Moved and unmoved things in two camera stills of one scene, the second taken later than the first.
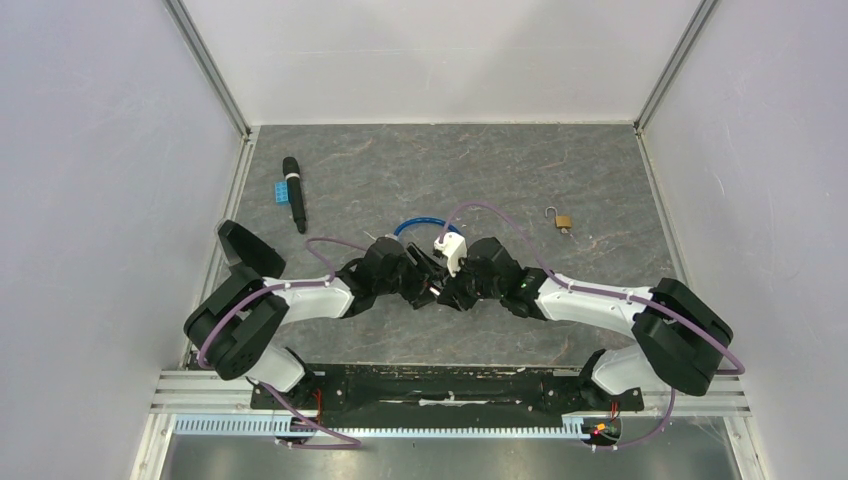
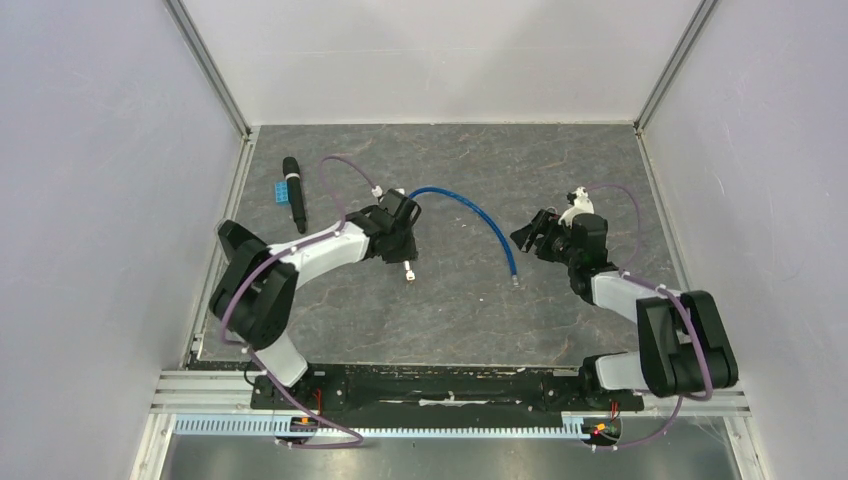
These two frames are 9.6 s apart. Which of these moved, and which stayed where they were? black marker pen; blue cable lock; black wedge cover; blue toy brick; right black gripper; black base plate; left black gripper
Moved: right black gripper; left black gripper; blue cable lock
Stayed: blue toy brick; black marker pen; black wedge cover; black base plate
